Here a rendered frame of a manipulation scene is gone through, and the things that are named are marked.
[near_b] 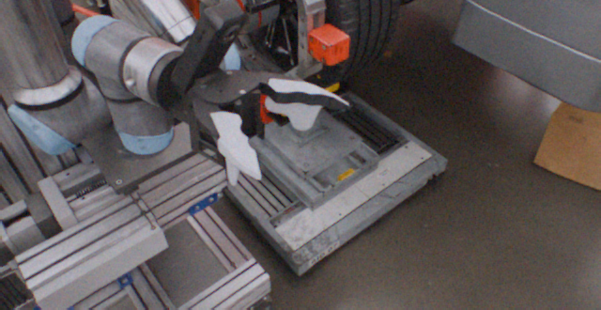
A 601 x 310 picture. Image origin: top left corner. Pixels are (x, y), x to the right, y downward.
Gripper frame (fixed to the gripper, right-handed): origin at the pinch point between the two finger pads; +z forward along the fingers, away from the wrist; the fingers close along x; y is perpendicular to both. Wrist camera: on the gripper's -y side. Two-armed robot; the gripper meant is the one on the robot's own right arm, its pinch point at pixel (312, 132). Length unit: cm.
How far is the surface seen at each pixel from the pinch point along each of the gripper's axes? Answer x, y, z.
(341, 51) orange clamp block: -69, 29, -36
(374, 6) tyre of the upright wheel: -84, 21, -35
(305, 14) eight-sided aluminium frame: -66, 21, -46
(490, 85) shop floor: -212, 96, -19
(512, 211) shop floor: -135, 106, 19
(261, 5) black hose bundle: -57, 19, -53
